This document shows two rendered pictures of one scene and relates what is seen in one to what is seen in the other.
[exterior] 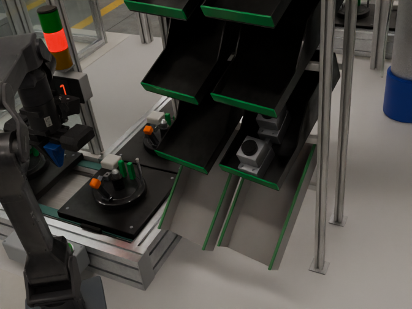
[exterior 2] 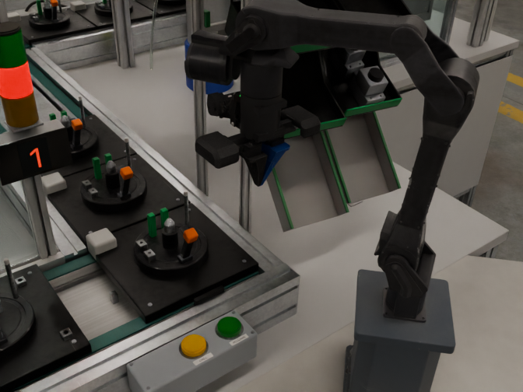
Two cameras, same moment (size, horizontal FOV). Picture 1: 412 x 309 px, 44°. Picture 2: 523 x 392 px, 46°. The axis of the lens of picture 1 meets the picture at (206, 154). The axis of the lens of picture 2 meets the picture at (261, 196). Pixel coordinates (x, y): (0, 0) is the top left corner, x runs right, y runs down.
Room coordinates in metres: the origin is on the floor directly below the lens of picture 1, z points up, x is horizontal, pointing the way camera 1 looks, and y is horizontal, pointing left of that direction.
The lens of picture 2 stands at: (0.57, 1.03, 1.75)
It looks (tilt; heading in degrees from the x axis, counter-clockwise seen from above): 35 degrees down; 291
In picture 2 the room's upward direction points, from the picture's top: 2 degrees clockwise
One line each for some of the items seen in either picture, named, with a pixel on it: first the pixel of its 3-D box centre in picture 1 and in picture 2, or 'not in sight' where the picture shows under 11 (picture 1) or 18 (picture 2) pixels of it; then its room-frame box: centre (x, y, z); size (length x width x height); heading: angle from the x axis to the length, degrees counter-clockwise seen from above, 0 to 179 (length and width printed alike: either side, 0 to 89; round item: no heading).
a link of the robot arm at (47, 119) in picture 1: (43, 118); (260, 117); (0.85, 0.30, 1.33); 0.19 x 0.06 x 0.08; 59
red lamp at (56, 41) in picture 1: (55, 38); (13, 77); (1.25, 0.34, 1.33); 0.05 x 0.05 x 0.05
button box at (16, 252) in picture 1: (45, 252); (194, 359); (0.91, 0.42, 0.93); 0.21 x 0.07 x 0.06; 59
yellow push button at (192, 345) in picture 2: not in sight; (193, 347); (0.91, 0.42, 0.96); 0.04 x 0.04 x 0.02
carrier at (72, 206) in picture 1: (118, 180); (170, 235); (1.05, 0.24, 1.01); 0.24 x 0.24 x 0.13; 59
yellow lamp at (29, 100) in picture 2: (61, 57); (19, 106); (1.25, 0.34, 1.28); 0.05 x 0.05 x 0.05
